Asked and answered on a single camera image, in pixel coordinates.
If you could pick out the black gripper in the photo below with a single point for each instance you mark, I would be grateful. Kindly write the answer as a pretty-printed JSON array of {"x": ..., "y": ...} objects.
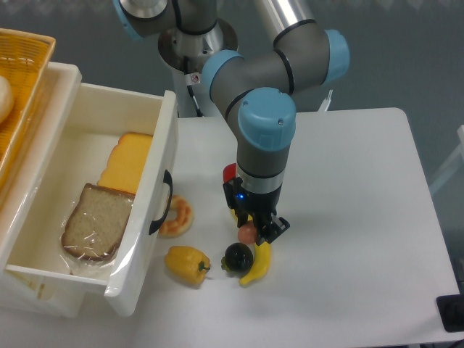
[{"x": 261, "y": 208}]

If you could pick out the brown egg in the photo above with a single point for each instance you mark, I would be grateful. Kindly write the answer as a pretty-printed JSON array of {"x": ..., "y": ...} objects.
[{"x": 247, "y": 233}]

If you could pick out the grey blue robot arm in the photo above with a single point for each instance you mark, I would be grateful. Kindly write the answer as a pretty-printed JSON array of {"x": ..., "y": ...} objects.
[{"x": 253, "y": 96}]

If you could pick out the open white drawer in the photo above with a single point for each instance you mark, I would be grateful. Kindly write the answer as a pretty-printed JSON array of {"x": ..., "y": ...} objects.
[{"x": 98, "y": 118}]

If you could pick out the white drawer cabinet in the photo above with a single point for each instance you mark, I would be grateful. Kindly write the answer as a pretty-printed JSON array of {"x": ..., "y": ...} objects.
[{"x": 56, "y": 94}]

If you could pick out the yellow banana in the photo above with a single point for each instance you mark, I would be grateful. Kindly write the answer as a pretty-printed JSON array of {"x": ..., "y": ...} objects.
[{"x": 261, "y": 264}]

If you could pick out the dark green round fruit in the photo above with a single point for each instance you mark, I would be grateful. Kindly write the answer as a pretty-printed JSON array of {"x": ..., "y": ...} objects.
[{"x": 238, "y": 258}]

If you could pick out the red bell pepper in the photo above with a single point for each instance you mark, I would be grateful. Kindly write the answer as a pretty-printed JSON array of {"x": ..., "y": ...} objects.
[{"x": 229, "y": 172}]

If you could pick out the yellow bell pepper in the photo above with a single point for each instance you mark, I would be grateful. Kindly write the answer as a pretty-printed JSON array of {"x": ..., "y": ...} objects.
[{"x": 188, "y": 264}]

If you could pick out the glazed bagel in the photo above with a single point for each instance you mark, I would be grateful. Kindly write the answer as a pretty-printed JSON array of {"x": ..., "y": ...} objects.
[{"x": 182, "y": 219}]

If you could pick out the yellow cake slice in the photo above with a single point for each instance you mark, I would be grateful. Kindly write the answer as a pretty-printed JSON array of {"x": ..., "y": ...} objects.
[{"x": 125, "y": 164}]

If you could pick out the wrapped brown bread slice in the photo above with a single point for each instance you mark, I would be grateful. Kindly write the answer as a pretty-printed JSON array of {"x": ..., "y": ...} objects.
[{"x": 96, "y": 226}]

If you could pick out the black device at edge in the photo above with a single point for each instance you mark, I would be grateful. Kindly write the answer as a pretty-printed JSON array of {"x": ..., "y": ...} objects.
[{"x": 451, "y": 312}]

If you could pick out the white bun in basket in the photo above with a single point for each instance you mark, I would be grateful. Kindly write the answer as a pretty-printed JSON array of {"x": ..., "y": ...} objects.
[{"x": 6, "y": 99}]

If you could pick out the orange wicker basket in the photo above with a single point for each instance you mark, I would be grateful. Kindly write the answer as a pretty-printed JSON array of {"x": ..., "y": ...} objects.
[{"x": 24, "y": 58}]

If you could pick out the black drawer handle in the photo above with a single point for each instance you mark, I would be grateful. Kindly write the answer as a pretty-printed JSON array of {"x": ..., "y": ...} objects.
[{"x": 164, "y": 203}]

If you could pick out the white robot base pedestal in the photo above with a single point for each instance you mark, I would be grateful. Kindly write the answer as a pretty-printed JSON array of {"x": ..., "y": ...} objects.
[{"x": 186, "y": 55}]

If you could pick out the white frame at right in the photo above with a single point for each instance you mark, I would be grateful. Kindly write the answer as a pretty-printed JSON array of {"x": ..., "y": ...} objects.
[{"x": 449, "y": 166}]

